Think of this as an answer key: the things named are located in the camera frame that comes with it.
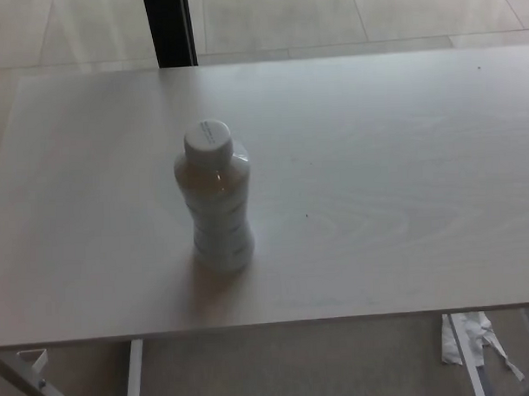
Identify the white capped plastic drink bottle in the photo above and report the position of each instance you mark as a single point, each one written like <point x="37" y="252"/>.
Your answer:
<point x="219" y="217"/>

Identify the crumpled white paper scrap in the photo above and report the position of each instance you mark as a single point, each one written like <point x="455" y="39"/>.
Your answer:
<point x="469" y="334"/>

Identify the black vertical post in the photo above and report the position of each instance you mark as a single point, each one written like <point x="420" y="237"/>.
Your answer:
<point x="170" y="27"/>

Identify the white metal table frame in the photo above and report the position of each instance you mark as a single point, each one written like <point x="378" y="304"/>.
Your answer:
<point x="133" y="372"/>

